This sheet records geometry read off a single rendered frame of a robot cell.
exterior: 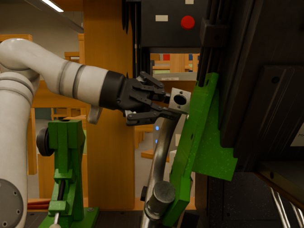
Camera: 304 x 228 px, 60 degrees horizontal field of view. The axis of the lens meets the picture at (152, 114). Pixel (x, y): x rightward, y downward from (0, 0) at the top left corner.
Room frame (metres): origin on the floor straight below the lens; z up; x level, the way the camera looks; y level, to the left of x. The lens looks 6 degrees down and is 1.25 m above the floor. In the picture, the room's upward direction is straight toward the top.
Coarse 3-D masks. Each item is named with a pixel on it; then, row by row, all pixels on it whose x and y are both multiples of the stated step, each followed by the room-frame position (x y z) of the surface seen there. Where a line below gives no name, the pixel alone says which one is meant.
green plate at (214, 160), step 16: (208, 80) 0.41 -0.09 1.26; (192, 96) 0.51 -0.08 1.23; (208, 96) 0.40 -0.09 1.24; (192, 112) 0.46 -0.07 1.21; (208, 112) 0.40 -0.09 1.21; (192, 128) 0.43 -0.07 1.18; (208, 128) 0.41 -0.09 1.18; (192, 144) 0.40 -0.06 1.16; (208, 144) 0.41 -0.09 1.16; (176, 160) 0.48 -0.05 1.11; (192, 160) 0.40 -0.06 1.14; (208, 160) 0.41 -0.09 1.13; (224, 160) 0.41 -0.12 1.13; (176, 176) 0.44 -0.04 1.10; (224, 176) 0.41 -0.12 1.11
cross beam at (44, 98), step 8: (40, 80) 0.85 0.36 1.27; (160, 80) 0.87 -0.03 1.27; (168, 80) 0.87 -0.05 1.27; (176, 80) 0.87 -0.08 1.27; (184, 80) 0.87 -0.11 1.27; (192, 80) 0.87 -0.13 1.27; (40, 88) 0.85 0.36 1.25; (168, 88) 0.86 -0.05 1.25; (176, 88) 0.86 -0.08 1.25; (184, 88) 0.87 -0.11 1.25; (192, 88) 0.87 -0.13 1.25; (40, 96) 0.85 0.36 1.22; (48, 96) 0.85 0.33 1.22; (56, 96) 0.85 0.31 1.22; (64, 96) 0.85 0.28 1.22; (32, 104) 0.85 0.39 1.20; (40, 104) 0.85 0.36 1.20; (48, 104) 0.85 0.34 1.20; (56, 104) 0.85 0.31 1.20; (64, 104) 0.85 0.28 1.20; (72, 104) 0.86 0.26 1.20; (80, 104) 0.86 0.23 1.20; (160, 104) 0.86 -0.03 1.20; (168, 104) 0.86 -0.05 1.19
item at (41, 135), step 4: (44, 128) 0.62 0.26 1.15; (40, 132) 0.61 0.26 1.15; (44, 132) 0.61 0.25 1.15; (40, 136) 0.60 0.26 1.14; (44, 136) 0.60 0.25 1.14; (36, 140) 0.62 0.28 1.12; (40, 140) 0.60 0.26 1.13; (44, 140) 0.60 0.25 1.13; (36, 144) 0.62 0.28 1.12; (40, 144) 0.60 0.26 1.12; (44, 144) 0.60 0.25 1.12; (48, 144) 0.62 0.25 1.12; (40, 148) 0.60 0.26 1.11; (44, 148) 0.60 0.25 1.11; (48, 148) 0.61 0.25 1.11; (40, 152) 0.61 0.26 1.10; (44, 152) 0.61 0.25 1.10; (48, 152) 0.61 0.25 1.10; (52, 152) 0.64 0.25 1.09; (44, 156) 0.62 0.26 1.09; (48, 156) 0.62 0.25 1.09
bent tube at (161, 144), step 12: (180, 96) 0.53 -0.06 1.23; (168, 108) 0.49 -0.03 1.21; (180, 108) 0.50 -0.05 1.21; (168, 120) 0.54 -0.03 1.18; (168, 132) 0.56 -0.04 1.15; (156, 144) 0.58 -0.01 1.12; (168, 144) 0.57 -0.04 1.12; (156, 156) 0.56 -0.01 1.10; (156, 168) 0.54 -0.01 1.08; (156, 180) 0.52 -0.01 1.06; (144, 204) 0.49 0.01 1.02; (144, 216) 0.47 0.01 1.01
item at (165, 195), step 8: (160, 184) 0.41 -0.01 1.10; (168, 184) 0.41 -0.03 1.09; (152, 192) 0.40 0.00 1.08; (160, 192) 0.40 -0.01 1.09; (168, 192) 0.40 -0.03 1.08; (152, 200) 0.41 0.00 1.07; (160, 200) 0.39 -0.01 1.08; (168, 200) 0.39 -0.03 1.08; (144, 208) 0.45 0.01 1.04; (152, 208) 0.42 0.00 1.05; (160, 208) 0.41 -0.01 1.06; (152, 216) 0.43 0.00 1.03; (160, 216) 0.43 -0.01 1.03
